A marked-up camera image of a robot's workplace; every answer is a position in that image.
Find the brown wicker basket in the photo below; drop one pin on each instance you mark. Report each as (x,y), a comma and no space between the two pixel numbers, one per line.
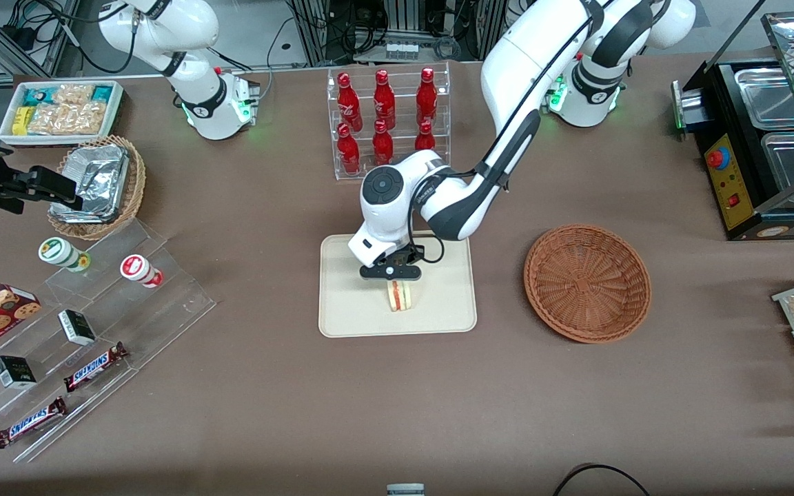
(586,282)

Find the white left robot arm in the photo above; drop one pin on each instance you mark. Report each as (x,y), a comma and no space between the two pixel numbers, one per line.
(507,69)

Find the clear acrylic tiered stand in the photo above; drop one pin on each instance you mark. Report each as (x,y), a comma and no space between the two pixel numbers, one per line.
(163,310)

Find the white snack bin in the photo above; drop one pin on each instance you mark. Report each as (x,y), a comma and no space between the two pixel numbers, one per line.
(5,134)

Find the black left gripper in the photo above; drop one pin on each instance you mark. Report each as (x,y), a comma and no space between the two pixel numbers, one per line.
(404,256)

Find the red cola bottle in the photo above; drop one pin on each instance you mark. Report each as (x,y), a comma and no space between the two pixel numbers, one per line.
(424,139)
(349,155)
(382,148)
(426,100)
(384,103)
(349,107)

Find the Snickers bar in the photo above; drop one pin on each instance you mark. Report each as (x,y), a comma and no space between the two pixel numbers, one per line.
(94,367)
(28,423)

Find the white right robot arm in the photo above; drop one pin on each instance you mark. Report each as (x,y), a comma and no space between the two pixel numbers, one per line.
(197,89)

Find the triangular sandwich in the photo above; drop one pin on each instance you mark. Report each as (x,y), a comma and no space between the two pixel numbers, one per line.
(401,297)

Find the light wicker basket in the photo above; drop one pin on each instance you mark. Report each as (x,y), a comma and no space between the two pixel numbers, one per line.
(136,186)

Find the grey device edge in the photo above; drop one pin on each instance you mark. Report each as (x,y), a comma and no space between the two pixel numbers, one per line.
(405,490)

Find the silver foil wrapped food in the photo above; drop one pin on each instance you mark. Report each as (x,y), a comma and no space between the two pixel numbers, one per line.
(100,179)

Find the white power strip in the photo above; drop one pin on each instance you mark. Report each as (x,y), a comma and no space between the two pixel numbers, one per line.
(400,50)

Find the green lid cup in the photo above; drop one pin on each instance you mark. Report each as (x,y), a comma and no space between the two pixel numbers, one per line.
(59,251)

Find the red lid cup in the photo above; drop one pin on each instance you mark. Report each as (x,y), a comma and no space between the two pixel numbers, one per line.
(136,267)

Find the black hot food warmer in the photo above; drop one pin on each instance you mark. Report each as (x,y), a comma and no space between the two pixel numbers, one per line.
(731,186)

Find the small teal snack packet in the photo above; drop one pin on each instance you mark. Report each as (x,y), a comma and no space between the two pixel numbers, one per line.
(103,94)

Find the cream rectangular tray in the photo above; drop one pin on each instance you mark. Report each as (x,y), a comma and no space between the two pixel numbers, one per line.
(438,303)

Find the small dark box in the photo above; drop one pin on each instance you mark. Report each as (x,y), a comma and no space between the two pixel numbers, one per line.
(76,327)
(14,372)

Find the clear acrylic bottle rack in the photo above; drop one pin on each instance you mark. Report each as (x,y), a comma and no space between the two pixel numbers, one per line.
(400,114)

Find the yellow snack packet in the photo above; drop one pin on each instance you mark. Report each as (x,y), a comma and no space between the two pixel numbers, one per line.
(21,120)

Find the large clear bag of crackers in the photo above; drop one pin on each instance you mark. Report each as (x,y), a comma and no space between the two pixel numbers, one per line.
(66,118)

